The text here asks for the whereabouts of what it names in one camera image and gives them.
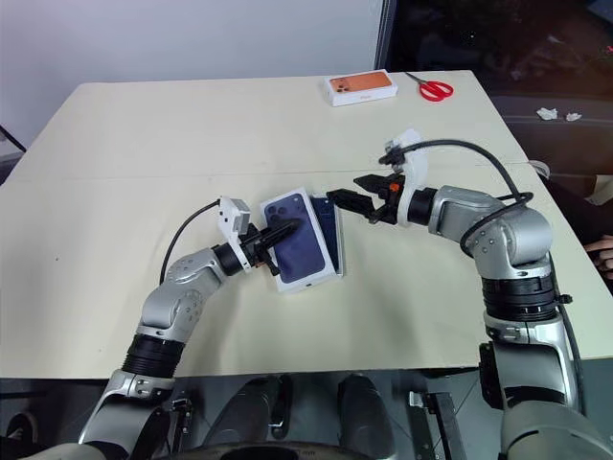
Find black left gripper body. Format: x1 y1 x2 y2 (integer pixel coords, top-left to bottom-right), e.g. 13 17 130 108
238 232 282 279

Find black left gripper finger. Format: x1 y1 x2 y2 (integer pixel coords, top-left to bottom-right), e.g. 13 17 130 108
261 218 304 251

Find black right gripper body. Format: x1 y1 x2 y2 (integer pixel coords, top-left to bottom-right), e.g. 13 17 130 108
370 173 408 226

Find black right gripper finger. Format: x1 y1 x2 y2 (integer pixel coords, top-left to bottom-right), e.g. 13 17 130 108
326 189 380 223
352 174 389 194

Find dark blue smartphone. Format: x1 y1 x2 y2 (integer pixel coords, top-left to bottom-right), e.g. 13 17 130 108
311 193 342 275

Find white box bottom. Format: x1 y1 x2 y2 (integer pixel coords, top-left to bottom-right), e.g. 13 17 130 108
310 191 347 280

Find orange print phone box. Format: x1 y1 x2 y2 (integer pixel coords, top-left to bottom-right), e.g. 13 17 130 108
322 69 400 108

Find person's left hand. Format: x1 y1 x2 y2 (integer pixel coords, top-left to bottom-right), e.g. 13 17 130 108
584 239 613 285

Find dark rounded shape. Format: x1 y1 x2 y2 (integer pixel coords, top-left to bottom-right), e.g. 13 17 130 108
210 375 289 451
336 373 397 451

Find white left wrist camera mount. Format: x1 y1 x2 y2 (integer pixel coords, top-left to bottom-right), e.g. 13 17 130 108
214 195 253 276

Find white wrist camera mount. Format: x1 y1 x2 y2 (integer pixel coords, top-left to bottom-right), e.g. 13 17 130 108
379 127 429 227
214 195 253 276

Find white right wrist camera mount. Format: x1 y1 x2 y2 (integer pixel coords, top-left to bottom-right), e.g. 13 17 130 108
379 127 429 227

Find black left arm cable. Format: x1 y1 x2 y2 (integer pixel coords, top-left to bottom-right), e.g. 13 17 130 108
159 200 223 285

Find red handled scissors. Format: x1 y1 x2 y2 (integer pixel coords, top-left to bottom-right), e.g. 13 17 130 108
403 71 455 104

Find grey partition post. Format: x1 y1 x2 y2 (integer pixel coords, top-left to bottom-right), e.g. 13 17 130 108
373 0 399 74

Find black metal bracket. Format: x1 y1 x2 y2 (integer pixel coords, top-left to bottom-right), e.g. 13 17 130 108
408 389 465 460

